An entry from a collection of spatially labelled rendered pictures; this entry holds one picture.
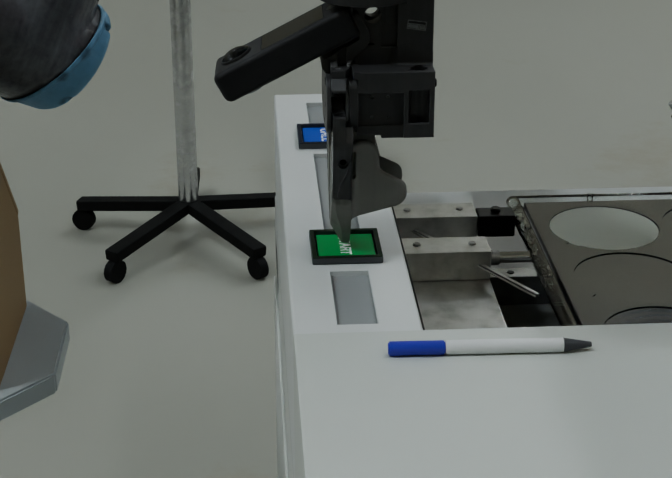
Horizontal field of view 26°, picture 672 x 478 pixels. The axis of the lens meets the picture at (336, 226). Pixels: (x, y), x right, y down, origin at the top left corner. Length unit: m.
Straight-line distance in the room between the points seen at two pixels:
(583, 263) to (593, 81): 3.50
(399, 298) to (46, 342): 0.39
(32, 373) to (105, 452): 1.44
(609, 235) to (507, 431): 0.48
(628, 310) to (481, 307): 0.13
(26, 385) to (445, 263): 0.38
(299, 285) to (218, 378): 1.84
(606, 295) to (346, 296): 0.26
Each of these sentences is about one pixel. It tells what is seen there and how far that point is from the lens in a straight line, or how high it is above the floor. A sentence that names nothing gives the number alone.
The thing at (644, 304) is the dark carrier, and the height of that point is 0.90.
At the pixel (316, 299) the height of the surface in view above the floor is 0.96.
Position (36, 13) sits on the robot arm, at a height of 1.09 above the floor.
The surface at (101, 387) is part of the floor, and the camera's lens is 2.94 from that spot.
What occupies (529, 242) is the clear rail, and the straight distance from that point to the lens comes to 1.34.
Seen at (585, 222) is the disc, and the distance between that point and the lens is 1.39.
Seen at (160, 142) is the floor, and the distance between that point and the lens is 4.21.
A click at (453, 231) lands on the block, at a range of 1.37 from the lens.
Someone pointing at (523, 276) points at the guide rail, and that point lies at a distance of 1.39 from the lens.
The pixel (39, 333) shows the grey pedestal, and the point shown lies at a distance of 1.37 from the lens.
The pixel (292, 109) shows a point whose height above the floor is 0.96.
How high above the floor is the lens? 1.44
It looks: 23 degrees down
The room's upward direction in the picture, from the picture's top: straight up
